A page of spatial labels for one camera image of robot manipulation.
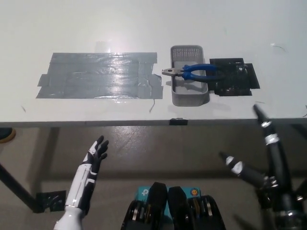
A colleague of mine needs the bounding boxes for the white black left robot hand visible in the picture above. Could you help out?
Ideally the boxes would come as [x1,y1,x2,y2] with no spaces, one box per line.
[65,135,110,213]

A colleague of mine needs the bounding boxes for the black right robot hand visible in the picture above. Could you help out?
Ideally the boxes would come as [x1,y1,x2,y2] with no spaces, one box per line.
[219,104,307,230]

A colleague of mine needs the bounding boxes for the blue handled pliers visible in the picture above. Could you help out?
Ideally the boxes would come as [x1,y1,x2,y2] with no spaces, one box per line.
[161,63,225,83]

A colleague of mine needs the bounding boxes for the black robot torso blocks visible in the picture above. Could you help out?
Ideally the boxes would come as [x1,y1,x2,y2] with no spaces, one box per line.
[119,182,227,230]

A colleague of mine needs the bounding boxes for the grey perforated plastic container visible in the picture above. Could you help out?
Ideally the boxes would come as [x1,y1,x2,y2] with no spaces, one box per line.
[170,45,210,107]

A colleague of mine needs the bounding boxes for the teal router box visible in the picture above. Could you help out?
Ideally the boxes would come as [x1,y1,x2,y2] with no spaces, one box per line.
[136,185,201,230]

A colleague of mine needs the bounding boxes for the black metal table leg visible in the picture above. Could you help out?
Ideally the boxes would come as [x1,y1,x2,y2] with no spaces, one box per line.
[0,162,43,214]

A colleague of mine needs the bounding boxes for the round black yellow disc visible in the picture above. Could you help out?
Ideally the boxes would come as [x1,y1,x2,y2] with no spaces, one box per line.
[0,127,16,144]

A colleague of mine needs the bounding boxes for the small black tape piece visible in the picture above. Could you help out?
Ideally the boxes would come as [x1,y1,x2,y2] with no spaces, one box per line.
[169,117,189,126]

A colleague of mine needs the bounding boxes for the grey duct tape patch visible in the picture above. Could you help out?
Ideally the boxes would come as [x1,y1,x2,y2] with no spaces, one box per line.
[35,51,164,100]

